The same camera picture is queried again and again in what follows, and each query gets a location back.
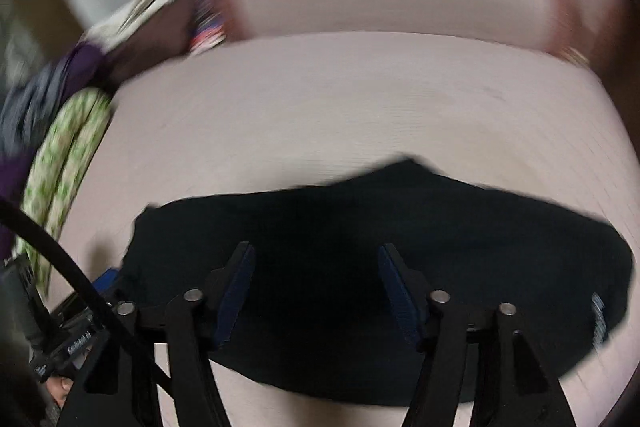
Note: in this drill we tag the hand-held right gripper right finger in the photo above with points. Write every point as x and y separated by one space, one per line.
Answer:
397 287

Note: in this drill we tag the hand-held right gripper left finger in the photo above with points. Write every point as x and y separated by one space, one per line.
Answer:
235 287

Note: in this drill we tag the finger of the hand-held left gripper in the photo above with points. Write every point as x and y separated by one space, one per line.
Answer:
107 281

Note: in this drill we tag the black pants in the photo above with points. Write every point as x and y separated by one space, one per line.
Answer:
325 232

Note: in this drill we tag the person's left hand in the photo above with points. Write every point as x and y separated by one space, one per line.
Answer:
61 391

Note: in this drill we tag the green patterned cloth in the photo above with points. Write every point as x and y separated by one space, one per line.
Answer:
60 167

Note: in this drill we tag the pink quilted sofa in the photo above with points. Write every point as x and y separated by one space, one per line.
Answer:
350 107

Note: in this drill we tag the grey crumpled cloth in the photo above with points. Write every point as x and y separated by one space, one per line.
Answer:
30 107

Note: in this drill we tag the purple cloth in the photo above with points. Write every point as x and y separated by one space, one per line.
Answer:
85 64

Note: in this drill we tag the brown cloth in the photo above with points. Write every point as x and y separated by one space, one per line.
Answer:
155 47

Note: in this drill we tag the small colourful packet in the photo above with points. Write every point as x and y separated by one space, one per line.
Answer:
206 29

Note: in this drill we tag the cream knitted cloth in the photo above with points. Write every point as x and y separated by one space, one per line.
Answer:
145 14

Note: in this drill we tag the wooden door with gold ornament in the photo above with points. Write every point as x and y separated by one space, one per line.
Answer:
30 22

